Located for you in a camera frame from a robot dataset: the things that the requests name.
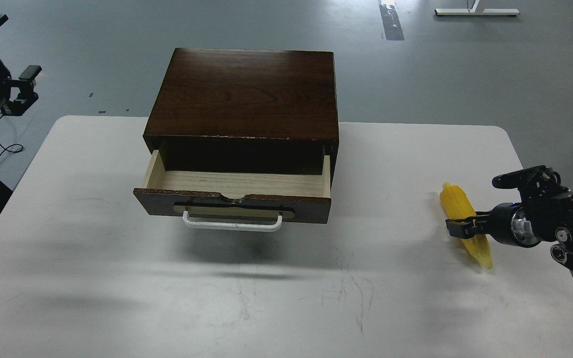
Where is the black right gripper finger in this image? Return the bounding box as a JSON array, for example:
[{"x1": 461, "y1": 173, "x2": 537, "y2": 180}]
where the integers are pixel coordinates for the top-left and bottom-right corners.
[{"x1": 445, "y1": 211, "x2": 491, "y2": 240}]

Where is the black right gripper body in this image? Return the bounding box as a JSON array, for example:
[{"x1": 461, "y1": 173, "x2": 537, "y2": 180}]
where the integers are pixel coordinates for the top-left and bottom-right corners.
[{"x1": 487, "y1": 202, "x2": 542, "y2": 248}]

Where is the yellow toy corn cob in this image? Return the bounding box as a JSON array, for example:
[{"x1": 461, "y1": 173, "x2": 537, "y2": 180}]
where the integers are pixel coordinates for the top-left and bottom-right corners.
[{"x1": 439, "y1": 182, "x2": 493, "y2": 269}]

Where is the wooden drawer with white handle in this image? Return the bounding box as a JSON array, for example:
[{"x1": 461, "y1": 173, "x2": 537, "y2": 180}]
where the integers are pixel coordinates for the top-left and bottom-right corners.
[{"x1": 133, "y1": 150, "x2": 332, "y2": 233}]

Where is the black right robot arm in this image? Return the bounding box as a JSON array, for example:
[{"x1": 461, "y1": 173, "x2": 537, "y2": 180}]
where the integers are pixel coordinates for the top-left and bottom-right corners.
[{"x1": 446, "y1": 166, "x2": 573, "y2": 272}]

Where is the grey floor tape strip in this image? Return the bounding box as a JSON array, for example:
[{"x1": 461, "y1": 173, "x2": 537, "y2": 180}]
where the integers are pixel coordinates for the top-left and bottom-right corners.
[{"x1": 378, "y1": 0, "x2": 405, "y2": 41}]

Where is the white metal stand base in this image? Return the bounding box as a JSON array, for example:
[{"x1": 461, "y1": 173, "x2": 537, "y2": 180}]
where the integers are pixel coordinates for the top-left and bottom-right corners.
[{"x1": 434, "y1": 0, "x2": 521, "y2": 17}]

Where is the dark wooden cabinet box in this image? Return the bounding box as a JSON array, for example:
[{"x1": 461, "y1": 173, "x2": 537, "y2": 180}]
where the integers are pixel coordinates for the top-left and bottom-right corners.
[{"x1": 143, "y1": 48, "x2": 339, "y2": 173}]

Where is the black floor cable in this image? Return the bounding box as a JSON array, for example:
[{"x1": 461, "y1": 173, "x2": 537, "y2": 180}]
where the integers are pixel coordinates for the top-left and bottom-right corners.
[{"x1": 0, "y1": 113, "x2": 24, "y2": 172}]

